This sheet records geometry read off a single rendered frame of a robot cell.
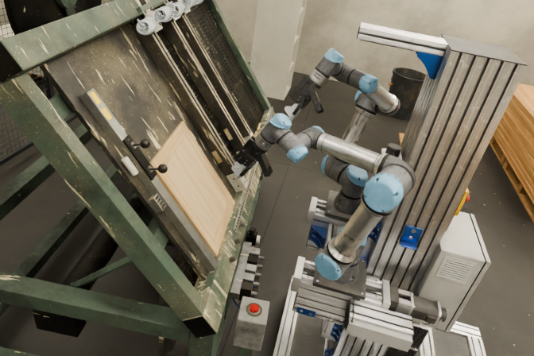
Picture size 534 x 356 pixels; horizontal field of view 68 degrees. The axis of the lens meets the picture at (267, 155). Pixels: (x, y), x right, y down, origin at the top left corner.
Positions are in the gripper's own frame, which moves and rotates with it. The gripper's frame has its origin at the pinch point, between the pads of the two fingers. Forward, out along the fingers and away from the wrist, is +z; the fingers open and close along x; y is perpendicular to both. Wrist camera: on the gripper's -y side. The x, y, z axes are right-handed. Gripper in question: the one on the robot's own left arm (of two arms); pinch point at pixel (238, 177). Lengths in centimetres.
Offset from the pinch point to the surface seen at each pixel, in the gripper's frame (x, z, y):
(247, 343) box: 34, 40, -46
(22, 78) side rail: 42, -10, 75
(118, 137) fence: 17, 8, 47
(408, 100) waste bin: -446, 30, -161
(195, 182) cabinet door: -16.0, 30.6, 12.9
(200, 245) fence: 11.4, 34.6, -6.4
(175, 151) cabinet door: -15.4, 22.2, 29.7
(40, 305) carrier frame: 45, 87, 33
